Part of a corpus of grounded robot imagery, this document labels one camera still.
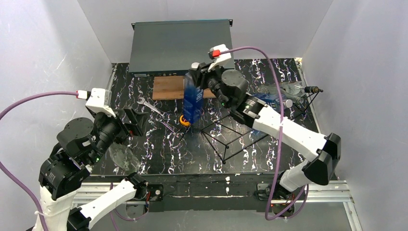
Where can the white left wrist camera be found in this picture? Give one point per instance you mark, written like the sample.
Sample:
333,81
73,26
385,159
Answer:
97,100

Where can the blue square bottle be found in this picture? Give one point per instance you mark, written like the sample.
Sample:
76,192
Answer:
192,101
273,100

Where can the wooden board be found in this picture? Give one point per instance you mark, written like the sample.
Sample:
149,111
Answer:
168,88

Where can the clear square bottle black cap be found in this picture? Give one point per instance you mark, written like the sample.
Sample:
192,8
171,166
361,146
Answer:
309,89

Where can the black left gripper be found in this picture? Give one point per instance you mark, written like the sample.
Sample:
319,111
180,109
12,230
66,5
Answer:
130,122

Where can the clear round glass bottle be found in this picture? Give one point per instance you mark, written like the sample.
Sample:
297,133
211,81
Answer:
272,89

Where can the grey rack-mount device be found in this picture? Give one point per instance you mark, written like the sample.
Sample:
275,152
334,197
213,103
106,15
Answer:
168,48

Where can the black wire wine rack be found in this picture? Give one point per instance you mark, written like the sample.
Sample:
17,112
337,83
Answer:
223,157

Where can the silver wrench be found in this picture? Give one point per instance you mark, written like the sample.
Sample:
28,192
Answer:
143,101

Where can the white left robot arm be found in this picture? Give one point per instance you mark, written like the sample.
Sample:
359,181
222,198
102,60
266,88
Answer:
81,144

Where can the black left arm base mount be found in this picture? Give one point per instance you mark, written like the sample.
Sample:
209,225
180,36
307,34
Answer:
152,192

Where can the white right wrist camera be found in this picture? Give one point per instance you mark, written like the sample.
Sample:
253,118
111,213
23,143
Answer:
220,55

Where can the orange small object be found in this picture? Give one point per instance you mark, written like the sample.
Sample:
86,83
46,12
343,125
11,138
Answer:
183,121

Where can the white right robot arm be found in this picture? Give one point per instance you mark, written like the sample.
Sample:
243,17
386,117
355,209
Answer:
321,152

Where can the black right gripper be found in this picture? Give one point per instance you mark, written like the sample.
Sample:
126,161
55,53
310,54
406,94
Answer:
197,78

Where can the blue square bottle front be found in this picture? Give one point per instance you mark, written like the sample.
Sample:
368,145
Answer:
273,100

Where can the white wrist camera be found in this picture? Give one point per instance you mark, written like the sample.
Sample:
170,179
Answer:
220,55
97,100

